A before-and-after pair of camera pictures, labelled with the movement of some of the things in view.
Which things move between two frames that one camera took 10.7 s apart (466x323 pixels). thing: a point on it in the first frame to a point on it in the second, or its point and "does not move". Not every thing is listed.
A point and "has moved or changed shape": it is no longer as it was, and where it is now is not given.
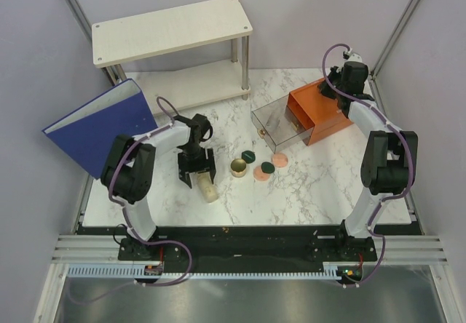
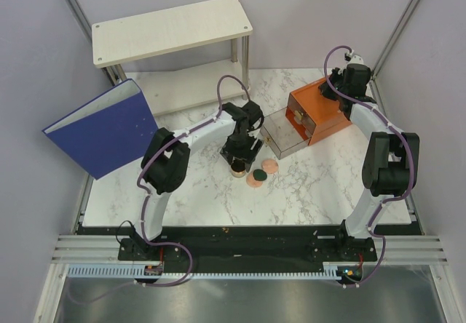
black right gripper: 333,75 does not move
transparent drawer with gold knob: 279,126 has moved or changed shape
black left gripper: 204,165 to 247,156
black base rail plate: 183,246 does not move
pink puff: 279,159 to 270,166
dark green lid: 267,167 to 259,174
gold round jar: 238,167 does not move
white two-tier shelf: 117,41 does not move
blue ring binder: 87,134 does not move
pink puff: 259,175 to 252,182
